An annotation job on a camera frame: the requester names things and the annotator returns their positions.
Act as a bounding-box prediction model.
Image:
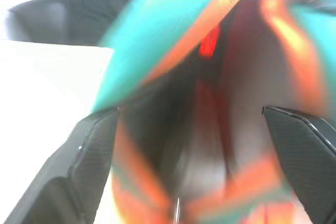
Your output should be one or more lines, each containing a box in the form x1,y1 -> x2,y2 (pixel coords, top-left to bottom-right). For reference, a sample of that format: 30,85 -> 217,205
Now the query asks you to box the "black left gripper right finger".
261,105 -> 336,224

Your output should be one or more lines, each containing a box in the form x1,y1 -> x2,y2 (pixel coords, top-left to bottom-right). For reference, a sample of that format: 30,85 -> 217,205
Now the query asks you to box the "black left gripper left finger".
3,106 -> 120,224

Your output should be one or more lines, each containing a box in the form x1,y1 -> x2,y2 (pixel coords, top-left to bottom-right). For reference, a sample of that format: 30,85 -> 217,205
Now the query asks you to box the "orange and teal backpack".
92,0 -> 336,224

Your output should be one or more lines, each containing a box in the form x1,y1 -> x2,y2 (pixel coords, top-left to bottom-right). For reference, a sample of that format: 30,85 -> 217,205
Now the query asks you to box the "black office chair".
7,0 -> 71,44

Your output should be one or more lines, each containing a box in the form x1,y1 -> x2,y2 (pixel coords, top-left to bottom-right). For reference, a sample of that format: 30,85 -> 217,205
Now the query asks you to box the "person in black top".
67,0 -> 153,47

